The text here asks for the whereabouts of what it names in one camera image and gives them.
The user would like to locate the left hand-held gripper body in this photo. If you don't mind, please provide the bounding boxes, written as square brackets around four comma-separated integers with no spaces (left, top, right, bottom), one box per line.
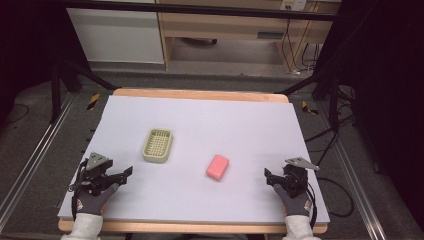
[79,151,118,197]

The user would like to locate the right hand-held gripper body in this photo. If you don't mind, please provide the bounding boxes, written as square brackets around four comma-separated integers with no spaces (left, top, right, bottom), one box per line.
[281,156,321,200]

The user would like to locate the person's right hand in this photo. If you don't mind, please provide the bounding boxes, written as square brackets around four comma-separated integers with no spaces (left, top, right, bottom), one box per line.
[272,183,315,218]

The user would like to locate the person's left hand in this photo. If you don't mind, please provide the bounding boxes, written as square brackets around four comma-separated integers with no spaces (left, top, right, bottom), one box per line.
[74,182,120,216]

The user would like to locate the beige slotted soap dish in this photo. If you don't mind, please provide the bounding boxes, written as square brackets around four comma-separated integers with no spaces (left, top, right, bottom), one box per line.
[141,127,174,164]

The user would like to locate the pink soap bar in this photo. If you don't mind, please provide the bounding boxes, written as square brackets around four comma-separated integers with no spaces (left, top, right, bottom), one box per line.
[205,154,231,182]

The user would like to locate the yellow black striped tape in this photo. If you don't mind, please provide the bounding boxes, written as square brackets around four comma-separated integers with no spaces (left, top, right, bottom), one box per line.
[86,92,101,112]
[301,100,320,117]

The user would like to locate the white foam mat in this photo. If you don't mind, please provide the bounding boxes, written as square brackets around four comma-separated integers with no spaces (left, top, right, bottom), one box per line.
[57,95,331,225]

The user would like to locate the black metal stand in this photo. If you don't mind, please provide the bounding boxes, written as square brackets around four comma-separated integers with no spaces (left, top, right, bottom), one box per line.
[49,59,120,125]
[275,68,342,133]

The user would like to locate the wooden table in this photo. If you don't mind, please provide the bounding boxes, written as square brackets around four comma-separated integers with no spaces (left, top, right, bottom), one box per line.
[57,87,329,235]

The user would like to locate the white cabinet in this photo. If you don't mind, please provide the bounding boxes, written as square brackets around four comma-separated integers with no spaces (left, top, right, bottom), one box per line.
[66,7,165,65]

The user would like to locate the wooden desk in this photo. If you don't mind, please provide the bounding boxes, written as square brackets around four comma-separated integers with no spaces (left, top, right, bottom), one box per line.
[155,0,342,74]

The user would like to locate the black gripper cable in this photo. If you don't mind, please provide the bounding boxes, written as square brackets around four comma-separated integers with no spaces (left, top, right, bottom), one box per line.
[67,159,88,222]
[305,181,318,230]

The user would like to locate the black floor cable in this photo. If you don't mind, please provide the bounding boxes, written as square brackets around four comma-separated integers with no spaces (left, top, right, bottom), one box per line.
[316,177,355,219]

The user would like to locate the metal floor rail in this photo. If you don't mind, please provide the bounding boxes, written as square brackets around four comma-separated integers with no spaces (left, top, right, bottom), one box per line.
[0,93,77,231]
[315,99,383,240]

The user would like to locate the black hanging cable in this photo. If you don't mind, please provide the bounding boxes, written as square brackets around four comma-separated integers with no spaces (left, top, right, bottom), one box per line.
[280,18,292,71]

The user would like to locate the white wall socket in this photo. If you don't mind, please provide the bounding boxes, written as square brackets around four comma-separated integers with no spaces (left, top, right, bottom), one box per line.
[280,0,307,12]

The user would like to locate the black metal frame bar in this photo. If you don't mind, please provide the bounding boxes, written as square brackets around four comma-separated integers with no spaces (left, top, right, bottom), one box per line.
[62,0,338,23]

